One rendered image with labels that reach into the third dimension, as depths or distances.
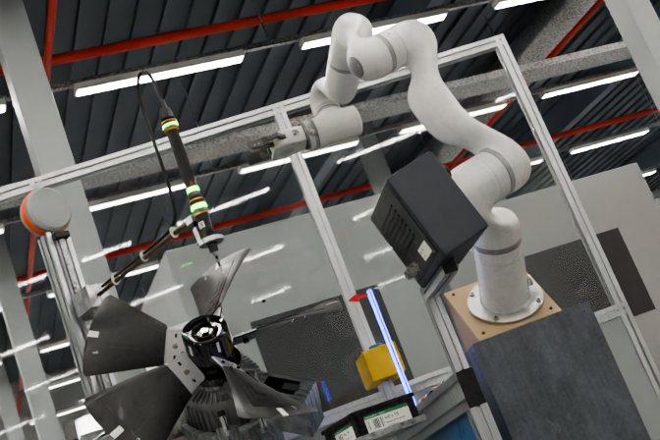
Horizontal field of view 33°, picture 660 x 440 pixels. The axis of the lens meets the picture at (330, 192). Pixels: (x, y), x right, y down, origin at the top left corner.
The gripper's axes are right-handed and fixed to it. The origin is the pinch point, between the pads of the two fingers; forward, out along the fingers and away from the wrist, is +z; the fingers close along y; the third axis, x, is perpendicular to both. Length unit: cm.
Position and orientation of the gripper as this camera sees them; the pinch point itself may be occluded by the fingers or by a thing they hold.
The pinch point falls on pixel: (250, 152)
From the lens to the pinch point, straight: 301.7
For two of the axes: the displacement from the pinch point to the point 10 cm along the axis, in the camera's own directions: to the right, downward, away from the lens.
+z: -9.3, 3.1, -2.0
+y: -0.9, 3.3, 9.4
